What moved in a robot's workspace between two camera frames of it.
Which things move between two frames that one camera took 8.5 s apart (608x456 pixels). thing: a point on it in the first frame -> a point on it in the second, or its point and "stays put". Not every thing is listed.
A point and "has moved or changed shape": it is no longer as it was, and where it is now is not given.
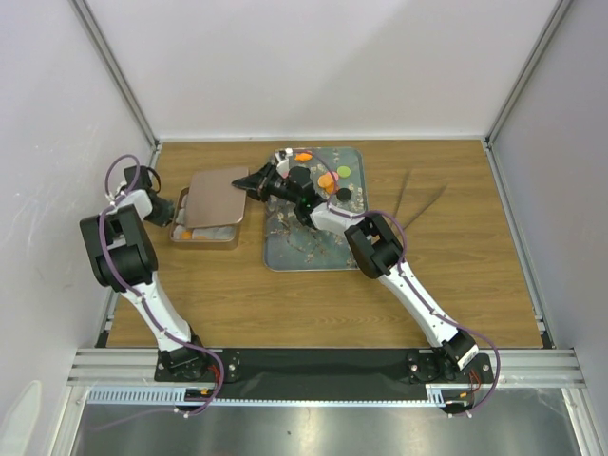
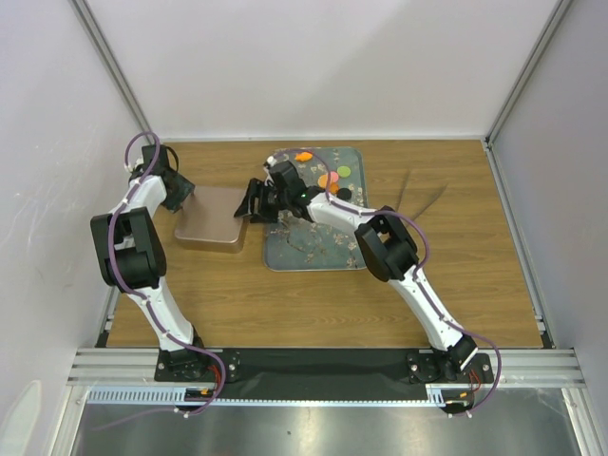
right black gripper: (259, 181) -> (248, 207)
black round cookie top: (344, 194) stays put
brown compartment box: (218, 234) -> (234, 247)
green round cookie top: (343, 171) stays put
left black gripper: (167, 214) -> (185, 189)
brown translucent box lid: (214, 199) has moved or changed shape
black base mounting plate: (317, 371) stays put
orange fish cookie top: (302, 157) stays put
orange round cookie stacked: (325, 180) stays put
